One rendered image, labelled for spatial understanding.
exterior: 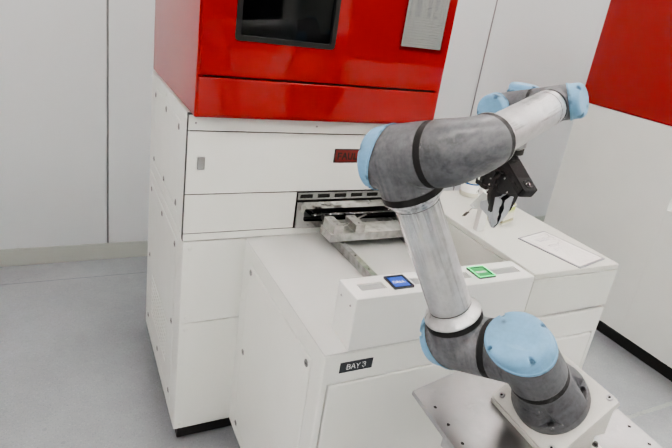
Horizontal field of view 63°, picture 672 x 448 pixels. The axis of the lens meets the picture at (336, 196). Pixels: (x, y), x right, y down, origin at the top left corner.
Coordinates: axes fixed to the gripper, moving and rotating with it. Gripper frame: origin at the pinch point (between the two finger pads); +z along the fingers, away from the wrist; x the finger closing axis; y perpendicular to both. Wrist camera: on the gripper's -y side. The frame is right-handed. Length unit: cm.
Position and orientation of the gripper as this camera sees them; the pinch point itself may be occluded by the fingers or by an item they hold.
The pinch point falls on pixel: (495, 224)
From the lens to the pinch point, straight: 145.3
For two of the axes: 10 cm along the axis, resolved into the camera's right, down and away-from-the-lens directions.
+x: -8.9, 0.3, -4.5
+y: -4.3, -3.7, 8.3
